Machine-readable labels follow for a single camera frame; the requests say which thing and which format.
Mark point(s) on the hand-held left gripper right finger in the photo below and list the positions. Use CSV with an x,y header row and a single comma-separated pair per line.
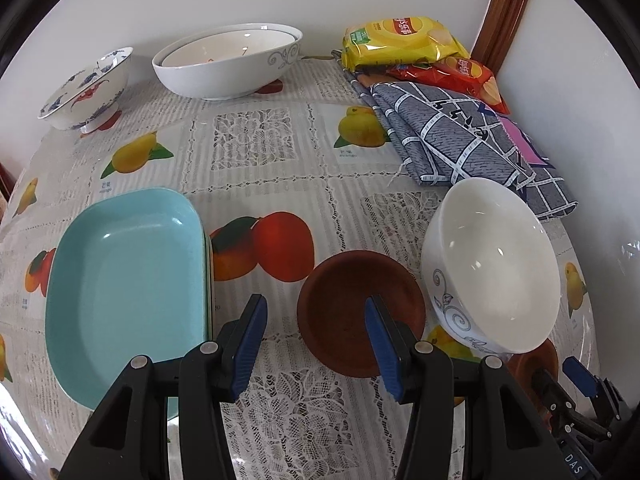
x,y
382,350

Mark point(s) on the brown wooden door frame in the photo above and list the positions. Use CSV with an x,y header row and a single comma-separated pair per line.
x,y
505,10

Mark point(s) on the yellow chips bag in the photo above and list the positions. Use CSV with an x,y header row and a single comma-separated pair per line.
x,y
400,40

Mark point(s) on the fruit print tablecloth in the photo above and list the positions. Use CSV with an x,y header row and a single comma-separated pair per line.
x,y
285,170

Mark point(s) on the white bowl with swirl print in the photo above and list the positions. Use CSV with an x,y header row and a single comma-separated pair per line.
x,y
492,265

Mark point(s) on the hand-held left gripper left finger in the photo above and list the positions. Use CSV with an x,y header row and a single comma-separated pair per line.
x,y
247,350

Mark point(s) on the teal plate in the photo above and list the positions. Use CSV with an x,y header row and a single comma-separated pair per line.
x,y
125,285

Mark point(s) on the blue patterned white bowl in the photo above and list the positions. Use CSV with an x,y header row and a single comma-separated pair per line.
x,y
87,91

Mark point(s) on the red chips bag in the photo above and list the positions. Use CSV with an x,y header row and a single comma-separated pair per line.
x,y
462,79

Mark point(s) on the white bowl with red mark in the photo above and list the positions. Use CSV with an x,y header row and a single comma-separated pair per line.
x,y
225,50

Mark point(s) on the large white bowl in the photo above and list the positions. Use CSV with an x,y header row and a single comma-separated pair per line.
x,y
220,77

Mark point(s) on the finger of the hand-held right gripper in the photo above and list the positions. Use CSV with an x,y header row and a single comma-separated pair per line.
x,y
549,391
582,376

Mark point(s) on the small brown bowl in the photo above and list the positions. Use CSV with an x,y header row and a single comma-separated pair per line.
x,y
350,305
532,360

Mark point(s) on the grey checked cloth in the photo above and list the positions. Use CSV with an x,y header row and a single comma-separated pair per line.
x,y
465,145

